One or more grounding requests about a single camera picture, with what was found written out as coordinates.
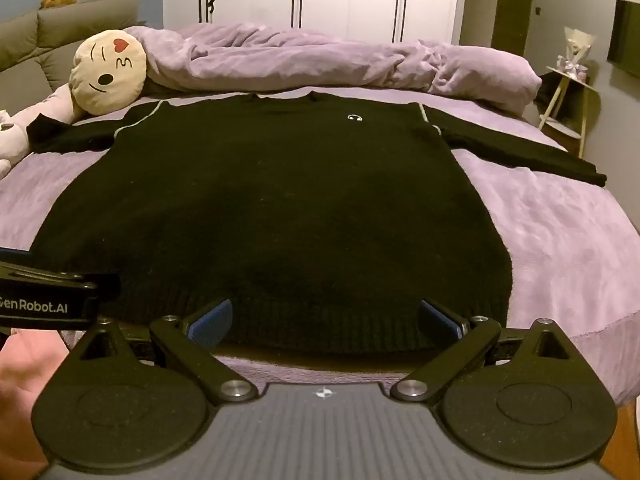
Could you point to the pink plush toy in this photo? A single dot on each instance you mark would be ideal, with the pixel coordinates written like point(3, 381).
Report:
point(47, 107)

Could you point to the purple fleece duvet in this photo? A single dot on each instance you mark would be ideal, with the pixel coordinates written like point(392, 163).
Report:
point(300, 57)

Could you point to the yellow-green side table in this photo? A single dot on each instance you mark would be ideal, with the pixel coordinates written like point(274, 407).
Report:
point(570, 127)

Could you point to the cream wrapped bouquet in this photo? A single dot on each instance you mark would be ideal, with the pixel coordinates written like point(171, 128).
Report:
point(579, 42)

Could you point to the wall-mounted television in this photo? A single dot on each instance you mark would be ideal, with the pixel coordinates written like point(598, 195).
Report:
point(627, 35)

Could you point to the person's pink clothing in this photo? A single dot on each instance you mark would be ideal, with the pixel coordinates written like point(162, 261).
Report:
point(25, 385)

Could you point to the cream emoji face pillow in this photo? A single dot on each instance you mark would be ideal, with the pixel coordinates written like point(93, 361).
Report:
point(107, 72)

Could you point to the white plush toy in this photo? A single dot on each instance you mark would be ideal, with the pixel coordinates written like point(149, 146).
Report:
point(10, 145)

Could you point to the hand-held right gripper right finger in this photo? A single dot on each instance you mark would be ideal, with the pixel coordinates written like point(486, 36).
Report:
point(440, 322)

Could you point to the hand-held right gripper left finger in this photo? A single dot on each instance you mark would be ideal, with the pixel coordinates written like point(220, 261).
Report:
point(210, 321)

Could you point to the small pink flower ornament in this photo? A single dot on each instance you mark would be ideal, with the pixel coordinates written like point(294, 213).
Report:
point(570, 67)

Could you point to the purple bed sheet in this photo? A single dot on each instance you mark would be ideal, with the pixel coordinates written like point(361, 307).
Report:
point(550, 240)

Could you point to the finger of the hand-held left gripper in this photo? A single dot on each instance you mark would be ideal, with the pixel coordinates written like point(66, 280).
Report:
point(40, 278)
point(14, 255)

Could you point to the black knit sweater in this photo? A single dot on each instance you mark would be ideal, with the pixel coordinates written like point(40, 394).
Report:
point(280, 200)

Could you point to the grey-green padded headboard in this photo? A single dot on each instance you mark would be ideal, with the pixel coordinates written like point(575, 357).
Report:
point(45, 40)

